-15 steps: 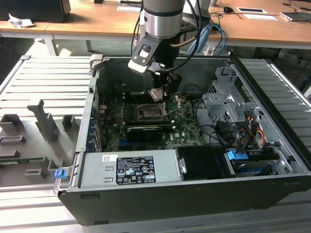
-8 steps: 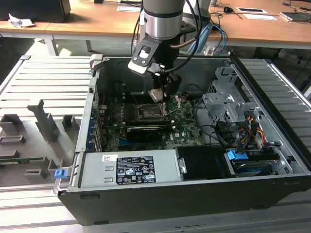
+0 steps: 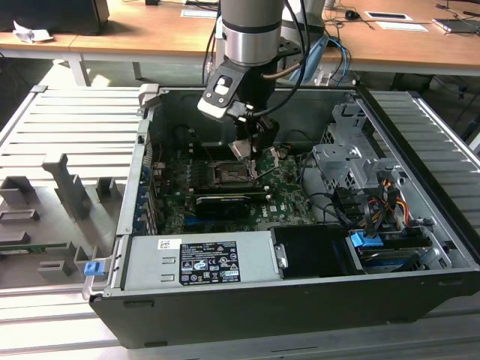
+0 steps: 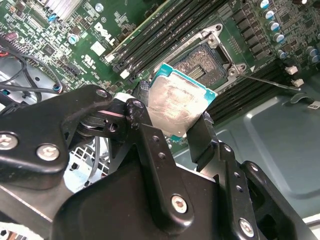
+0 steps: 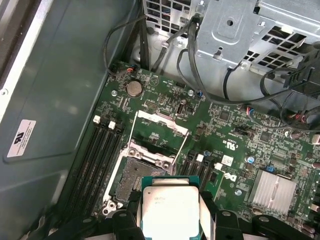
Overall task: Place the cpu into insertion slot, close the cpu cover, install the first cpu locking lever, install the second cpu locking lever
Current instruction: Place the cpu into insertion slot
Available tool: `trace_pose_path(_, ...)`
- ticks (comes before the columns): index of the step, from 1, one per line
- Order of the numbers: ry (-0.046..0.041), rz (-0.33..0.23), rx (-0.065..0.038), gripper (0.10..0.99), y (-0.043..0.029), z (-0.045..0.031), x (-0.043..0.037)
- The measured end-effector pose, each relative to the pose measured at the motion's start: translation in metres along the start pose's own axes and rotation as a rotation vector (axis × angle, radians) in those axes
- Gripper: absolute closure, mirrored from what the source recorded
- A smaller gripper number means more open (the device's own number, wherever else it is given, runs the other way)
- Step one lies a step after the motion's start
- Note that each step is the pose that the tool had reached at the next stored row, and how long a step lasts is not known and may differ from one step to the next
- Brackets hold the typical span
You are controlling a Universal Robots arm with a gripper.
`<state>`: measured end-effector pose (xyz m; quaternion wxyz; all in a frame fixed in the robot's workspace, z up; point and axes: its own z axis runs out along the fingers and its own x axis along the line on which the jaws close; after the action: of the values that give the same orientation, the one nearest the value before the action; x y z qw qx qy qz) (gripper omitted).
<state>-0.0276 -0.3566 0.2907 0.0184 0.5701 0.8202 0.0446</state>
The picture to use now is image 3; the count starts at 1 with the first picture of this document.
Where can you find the silver CPU with green edge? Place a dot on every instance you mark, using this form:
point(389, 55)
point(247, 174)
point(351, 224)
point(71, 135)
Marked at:
point(240, 149)

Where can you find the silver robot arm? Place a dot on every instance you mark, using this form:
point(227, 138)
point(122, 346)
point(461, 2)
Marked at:
point(249, 37)

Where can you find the CPU socket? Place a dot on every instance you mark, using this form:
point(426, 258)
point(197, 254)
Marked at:
point(232, 175)

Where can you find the black RAM slot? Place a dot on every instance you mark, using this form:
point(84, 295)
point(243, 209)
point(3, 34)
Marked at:
point(240, 186)
point(258, 194)

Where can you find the blue expansion slot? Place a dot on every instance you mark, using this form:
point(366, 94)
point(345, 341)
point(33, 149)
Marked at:
point(189, 221)

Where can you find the round silver coin battery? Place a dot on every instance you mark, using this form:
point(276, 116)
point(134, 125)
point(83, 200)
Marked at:
point(281, 153)

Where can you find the silver metal disk bay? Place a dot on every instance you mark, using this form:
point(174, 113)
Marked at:
point(330, 153)

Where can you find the grey case latch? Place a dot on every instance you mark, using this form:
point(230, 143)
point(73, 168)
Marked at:
point(148, 95)

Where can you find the green motherboard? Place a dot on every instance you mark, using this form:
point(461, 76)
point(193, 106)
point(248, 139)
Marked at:
point(285, 202)

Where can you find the black computer mouse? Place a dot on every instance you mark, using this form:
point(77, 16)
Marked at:
point(351, 15)

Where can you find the long wooden desk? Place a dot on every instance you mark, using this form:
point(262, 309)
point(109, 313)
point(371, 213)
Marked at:
point(150, 33)

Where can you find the black graphics card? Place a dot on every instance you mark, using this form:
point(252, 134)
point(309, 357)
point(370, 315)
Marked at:
point(221, 208)

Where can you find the black power connector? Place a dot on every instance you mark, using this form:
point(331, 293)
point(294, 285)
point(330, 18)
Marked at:
point(347, 202)

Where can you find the white paper sheet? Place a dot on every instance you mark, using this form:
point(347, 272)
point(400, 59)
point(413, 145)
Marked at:
point(401, 26)

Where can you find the grey power supply box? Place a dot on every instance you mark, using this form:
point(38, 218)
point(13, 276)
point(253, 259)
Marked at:
point(146, 262)

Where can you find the grey notebook device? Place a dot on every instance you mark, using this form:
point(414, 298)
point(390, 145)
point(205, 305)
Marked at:
point(457, 25)

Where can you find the black box on desk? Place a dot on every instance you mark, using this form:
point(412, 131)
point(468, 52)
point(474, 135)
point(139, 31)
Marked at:
point(56, 15)

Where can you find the black grey PC case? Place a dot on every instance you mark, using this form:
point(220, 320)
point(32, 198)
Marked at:
point(262, 318)

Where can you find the crumpled white paper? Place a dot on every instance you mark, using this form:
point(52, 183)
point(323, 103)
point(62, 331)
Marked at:
point(28, 34)

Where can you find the blue plastic clip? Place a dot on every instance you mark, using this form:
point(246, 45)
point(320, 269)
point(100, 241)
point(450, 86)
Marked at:
point(93, 269)

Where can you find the grey parts rack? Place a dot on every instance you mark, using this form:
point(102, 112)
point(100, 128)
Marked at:
point(45, 232)

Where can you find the green RAM stick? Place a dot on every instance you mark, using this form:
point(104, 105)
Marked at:
point(33, 247)

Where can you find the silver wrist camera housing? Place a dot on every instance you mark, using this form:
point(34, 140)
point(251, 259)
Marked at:
point(219, 93)

